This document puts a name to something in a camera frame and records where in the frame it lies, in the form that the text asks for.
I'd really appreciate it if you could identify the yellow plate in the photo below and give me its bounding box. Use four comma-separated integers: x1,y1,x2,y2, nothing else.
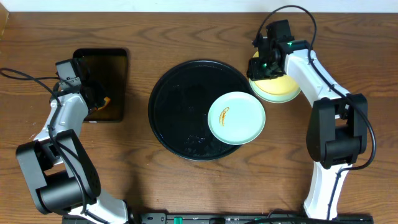
250,51,301,96

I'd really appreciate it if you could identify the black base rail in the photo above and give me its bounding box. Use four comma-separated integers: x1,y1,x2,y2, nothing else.
62,212,374,224

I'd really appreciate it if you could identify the round black serving tray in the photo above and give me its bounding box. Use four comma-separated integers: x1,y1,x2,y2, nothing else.
148,60,253,161

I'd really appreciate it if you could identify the black rectangular water tray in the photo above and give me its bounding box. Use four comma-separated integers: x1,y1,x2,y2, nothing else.
73,48,129,123

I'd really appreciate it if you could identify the orange and green sponge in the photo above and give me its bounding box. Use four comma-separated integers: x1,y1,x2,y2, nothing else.
96,96,111,110

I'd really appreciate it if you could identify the pale green plate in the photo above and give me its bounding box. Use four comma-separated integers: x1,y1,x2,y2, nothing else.
208,91,266,145
249,80,301,103

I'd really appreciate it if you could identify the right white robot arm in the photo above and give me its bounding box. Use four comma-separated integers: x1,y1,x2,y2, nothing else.
247,20,368,220

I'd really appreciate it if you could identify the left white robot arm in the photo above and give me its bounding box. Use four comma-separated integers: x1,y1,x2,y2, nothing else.
16,58,129,223

